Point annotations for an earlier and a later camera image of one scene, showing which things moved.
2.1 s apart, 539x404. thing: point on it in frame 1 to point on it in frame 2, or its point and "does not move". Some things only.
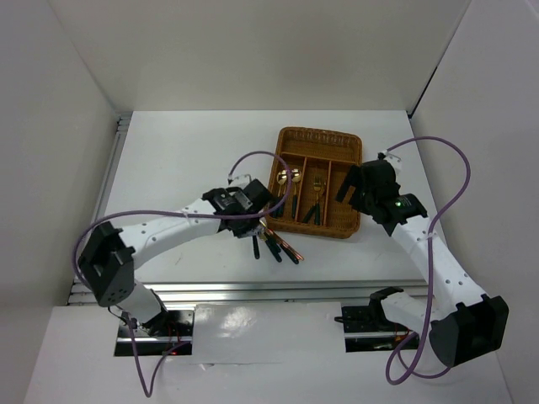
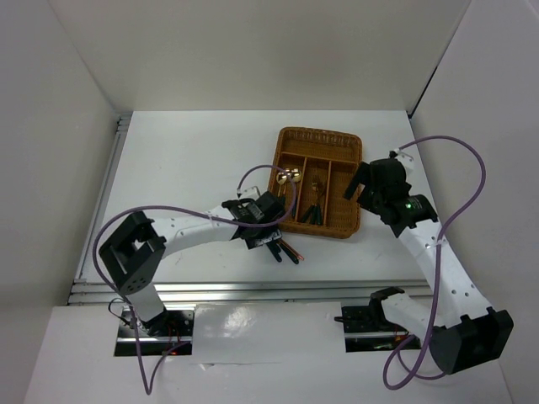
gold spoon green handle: (281, 178) does not move
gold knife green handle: (282, 245) does not move
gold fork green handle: (256, 250) to (314, 201)
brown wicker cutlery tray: (318, 161) does not move
